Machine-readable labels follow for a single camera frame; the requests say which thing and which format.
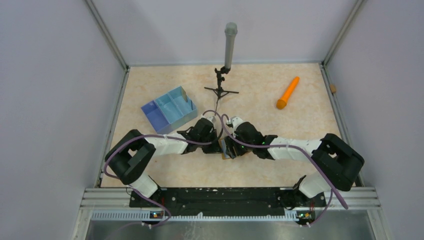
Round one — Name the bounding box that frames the blue compartment organizer box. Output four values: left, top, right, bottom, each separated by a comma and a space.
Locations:
140, 86, 198, 135

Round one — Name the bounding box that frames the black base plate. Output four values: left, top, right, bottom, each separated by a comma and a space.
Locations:
129, 187, 327, 217

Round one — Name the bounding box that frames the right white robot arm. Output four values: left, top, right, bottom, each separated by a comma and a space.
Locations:
221, 116, 365, 209

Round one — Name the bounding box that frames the orange marker pen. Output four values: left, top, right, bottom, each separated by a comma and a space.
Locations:
276, 76, 300, 110

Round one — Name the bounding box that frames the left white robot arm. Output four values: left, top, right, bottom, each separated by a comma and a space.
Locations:
104, 116, 221, 207

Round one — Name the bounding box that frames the grey microphone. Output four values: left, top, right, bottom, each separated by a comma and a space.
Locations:
224, 22, 238, 69

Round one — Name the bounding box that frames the small wooden block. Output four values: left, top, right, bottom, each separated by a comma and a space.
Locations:
329, 84, 337, 94

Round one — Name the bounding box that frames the black tripod stand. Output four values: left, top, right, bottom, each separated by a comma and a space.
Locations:
204, 66, 240, 111

